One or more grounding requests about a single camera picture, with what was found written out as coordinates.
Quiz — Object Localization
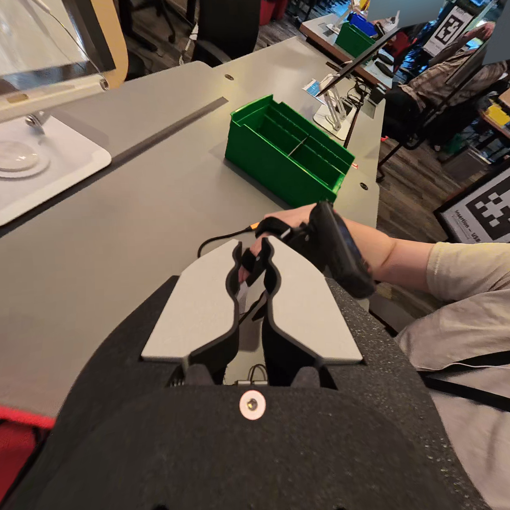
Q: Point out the person's right forearm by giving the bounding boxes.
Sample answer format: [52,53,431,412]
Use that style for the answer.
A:
[337,217,437,293]

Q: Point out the framed checkered marker poster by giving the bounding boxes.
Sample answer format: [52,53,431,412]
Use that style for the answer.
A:
[433,167,510,244]

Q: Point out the white monitor stand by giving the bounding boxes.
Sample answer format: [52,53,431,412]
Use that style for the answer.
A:
[0,0,117,227]

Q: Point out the person's beige shirt torso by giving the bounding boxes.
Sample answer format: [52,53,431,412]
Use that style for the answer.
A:
[394,241,510,510]

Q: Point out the clear round disc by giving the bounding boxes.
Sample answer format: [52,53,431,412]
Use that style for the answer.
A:
[0,141,51,179]

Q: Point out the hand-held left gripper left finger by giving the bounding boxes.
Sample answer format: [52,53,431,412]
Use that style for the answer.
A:
[141,239,244,385]

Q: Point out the tan curved wooden panel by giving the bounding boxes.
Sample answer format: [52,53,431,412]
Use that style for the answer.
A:
[91,0,129,91]

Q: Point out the blue plastic bin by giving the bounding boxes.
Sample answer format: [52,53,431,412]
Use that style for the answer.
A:
[348,12,378,37]

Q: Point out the black cable orange plug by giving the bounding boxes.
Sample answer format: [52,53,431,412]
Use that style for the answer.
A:
[198,223,264,260]

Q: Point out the wooden edged table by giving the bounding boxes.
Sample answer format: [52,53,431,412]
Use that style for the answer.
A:
[300,12,394,89]

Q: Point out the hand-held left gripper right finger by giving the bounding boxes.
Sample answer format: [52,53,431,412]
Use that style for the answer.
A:
[261,236,364,387]

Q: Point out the blue white card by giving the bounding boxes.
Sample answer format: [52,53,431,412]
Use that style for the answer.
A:
[302,79,332,97]

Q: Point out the black office chair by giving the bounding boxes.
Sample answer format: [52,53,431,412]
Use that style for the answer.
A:
[191,0,260,67]

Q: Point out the person's right hand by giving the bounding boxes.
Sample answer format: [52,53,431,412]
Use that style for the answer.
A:
[261,202,318,232]

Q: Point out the red plastic bin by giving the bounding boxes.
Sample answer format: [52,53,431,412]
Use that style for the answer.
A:
[0,406,56,510]

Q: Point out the standing checkered marker sign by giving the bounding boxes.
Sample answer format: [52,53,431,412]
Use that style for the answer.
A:
[423,6,475,57]

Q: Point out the small green plastic bin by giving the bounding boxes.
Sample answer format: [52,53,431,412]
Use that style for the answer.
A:
[335,22,377,59]

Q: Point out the black screen on white stand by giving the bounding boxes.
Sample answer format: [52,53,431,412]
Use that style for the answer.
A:
[313,28,403,141]

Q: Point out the black shoulder strap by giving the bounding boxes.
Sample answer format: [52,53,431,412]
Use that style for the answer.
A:
[418,350,510,413]

